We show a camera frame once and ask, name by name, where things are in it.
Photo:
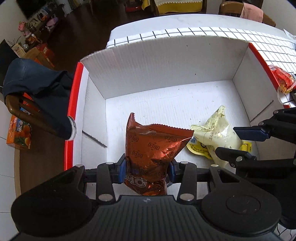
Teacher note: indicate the copper Oreo snack bag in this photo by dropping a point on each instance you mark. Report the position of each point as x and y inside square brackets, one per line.
[149, 149]

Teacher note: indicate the red white cardboard box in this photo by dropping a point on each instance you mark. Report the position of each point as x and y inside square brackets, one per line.
[100, 126]

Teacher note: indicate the yellow minion jelly cup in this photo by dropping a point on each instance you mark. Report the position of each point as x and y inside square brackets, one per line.
[197, 148]

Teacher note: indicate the wooden chair with towel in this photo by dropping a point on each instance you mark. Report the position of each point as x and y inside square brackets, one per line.
[234, 8]

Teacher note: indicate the red patterned snack packet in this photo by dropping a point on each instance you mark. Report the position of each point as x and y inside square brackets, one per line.
[286, 82]

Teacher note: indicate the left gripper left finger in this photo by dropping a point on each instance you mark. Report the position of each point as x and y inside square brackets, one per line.
[107, 174]

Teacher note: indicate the wooden chair left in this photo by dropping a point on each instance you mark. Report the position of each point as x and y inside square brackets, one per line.
[23, 107]

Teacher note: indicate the dark jeans on chair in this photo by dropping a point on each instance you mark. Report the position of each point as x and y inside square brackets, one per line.
[49, 89]

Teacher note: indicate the pale yellow snack bag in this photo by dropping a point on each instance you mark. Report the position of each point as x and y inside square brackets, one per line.
[217, 132]

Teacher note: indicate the pink towel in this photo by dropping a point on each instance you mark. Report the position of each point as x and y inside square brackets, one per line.
[251, 12]

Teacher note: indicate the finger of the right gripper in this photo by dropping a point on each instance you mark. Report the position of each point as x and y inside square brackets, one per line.
[233, 156]
[281, 126]

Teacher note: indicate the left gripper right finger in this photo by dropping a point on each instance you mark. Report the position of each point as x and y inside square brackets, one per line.
[184, 173]

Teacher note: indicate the sofa with cream cover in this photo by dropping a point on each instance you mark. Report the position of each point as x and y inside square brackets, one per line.
[165, 7]

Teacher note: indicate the white grid tablecloth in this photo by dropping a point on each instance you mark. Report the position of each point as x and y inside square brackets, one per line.
[193, 68]

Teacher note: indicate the orange juice carton box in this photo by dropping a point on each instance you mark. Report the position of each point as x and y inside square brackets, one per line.
[19, 134]

